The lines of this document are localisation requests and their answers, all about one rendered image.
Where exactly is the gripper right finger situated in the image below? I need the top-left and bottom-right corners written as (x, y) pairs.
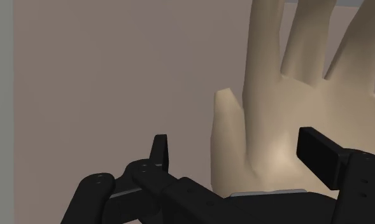
top-left (295, 126), bottom-right (375, 224)

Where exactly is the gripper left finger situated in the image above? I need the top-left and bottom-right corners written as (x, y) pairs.
top-left (60, 134), bottom-right (229, 224)

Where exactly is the beige hand-shaped figure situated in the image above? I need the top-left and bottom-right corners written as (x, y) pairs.
top-left (210, 0), bottom-right (375, 199)

